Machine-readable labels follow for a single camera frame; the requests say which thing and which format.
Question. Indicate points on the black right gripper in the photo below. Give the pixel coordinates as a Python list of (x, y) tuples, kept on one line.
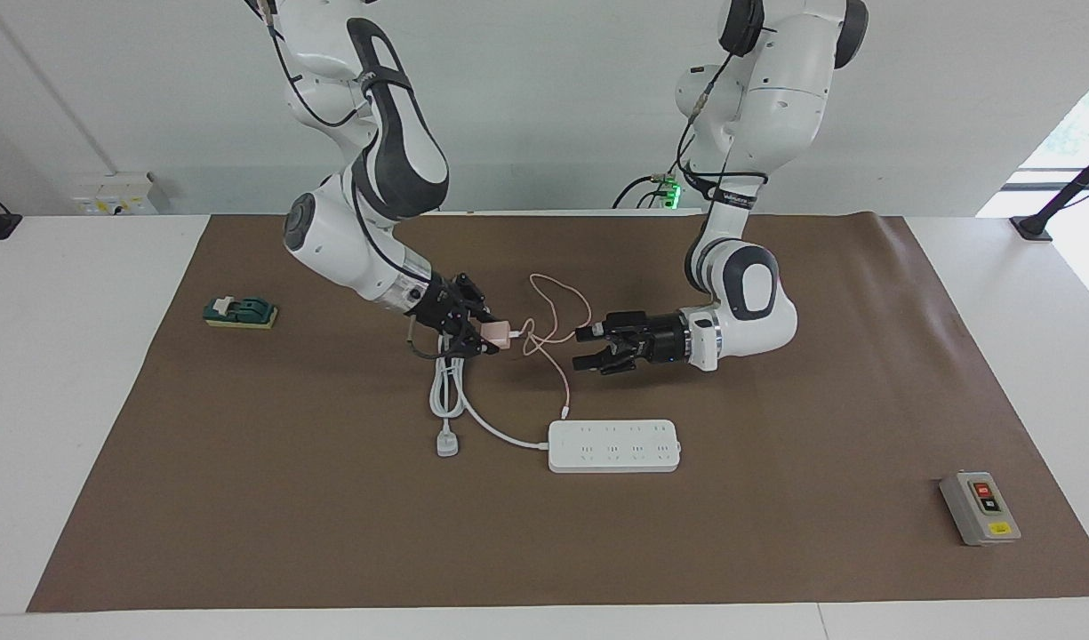
[(446, 311)]

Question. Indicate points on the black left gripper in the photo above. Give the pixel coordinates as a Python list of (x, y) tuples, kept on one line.
[(651, 338)]

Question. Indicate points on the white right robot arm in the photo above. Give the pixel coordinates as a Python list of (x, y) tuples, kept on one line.
[(393, 160)]

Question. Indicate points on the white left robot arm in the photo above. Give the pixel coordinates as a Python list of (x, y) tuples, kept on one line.
[(757, 89)]

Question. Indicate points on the white power strip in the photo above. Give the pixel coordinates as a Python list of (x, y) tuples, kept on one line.
[(615, 446)]

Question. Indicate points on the brown table mat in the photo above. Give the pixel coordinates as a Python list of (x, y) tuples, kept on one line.
[(775, 533)]

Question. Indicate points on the green knife switch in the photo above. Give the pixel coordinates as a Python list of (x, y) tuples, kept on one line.
[(242, 313)]

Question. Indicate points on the white wall socket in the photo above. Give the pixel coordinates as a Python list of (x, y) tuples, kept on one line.
[(113, 194)]

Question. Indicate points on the grey switch box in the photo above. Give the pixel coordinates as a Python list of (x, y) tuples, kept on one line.
[(980, 508)]

